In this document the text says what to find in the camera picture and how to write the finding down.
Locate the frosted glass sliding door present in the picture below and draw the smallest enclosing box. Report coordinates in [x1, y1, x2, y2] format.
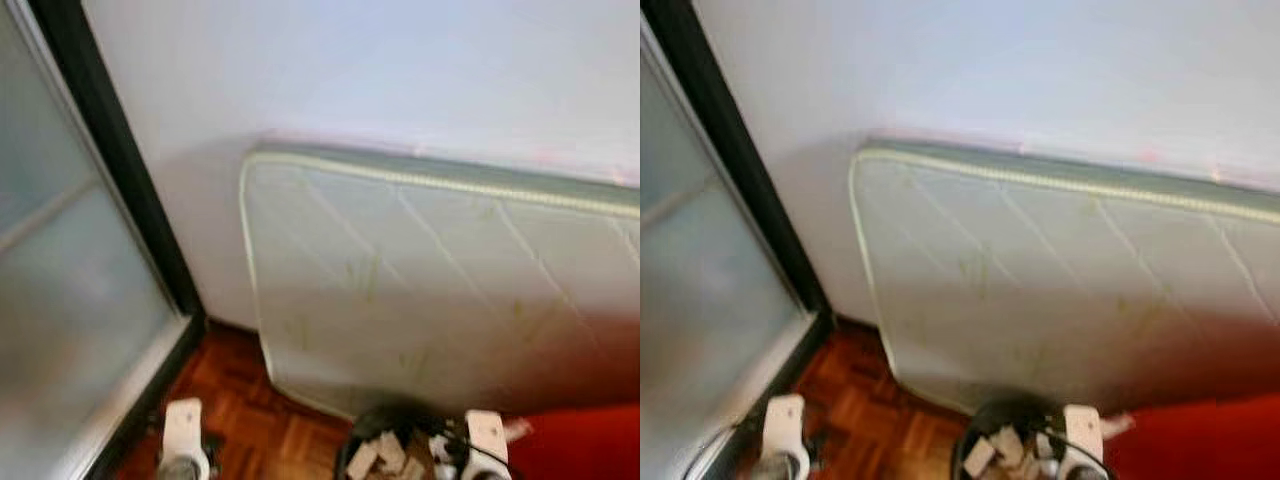
[640, 20, 816, 480]
[0, 0, 191, 480]

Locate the long red sofa cushion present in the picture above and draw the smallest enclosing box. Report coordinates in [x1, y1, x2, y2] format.
[505, 402, 641, 480]
[1105, 400, 1280, 480]

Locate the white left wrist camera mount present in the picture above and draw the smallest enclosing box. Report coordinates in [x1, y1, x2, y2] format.
[162, 398, 212, 476]
[762, 393, 810, 472]

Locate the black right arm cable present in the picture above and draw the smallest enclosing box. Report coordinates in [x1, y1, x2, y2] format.
[1035, 425, 1113, 479]
[438, 428, 517, 477]

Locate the white quilted mattress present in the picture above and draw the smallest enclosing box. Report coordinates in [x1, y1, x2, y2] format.
[848, 140, 1280, 417]
[238, 140, 641, 419]

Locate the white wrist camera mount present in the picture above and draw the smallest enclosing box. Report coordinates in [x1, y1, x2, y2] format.
[463, 410, 512, 479]
[1062, 404, 1107, 472]
[162, 398, 212, 476]
[762, 393, 810, 472]

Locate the dark skirting board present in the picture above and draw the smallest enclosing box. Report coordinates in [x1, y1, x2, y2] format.
[829, 314, 882, 338]
[204, 314, 264, 338]

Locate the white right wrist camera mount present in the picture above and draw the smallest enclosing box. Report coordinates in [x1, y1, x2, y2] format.
[1062, 404, 1107, 472]
[463, 410, 512, 479]

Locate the dark wardrobe frame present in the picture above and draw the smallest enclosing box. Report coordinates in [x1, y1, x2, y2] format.
[640, 0, 834, 480]
[30, 0, 207, 480]

